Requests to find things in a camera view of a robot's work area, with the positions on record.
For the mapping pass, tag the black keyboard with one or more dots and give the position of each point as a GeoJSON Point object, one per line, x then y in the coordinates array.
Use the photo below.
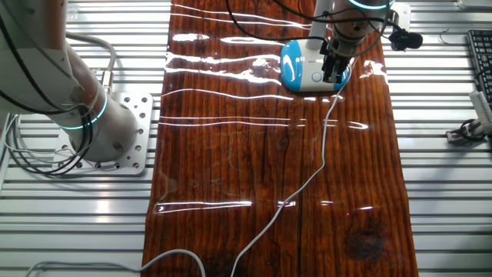
{"type": "Point", "coordinates": [482, 57]}

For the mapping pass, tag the blue and white desk lamp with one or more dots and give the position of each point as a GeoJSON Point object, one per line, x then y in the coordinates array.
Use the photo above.
{"type": "Point", "coordinates": [303, 73]}

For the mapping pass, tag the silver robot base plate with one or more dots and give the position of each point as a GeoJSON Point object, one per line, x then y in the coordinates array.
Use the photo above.
{"type": "Point", "coordinates": [142, 111]}

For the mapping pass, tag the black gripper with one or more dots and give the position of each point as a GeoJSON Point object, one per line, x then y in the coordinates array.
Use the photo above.
{"type": "Point", "coordinates": [333, 55]}

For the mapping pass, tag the silver flat device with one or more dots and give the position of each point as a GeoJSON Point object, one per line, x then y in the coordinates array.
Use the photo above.
{"type": "Point", "coordinates": [474, 4]}

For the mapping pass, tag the metal camera bracket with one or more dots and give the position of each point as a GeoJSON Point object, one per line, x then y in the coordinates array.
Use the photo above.
{"type": "Point", "coordinates": [457, 136]}

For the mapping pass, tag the wood grain vinyl mat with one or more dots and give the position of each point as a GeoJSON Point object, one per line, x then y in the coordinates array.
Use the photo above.
{"type": "Point", "coordinates": [230, 161]}

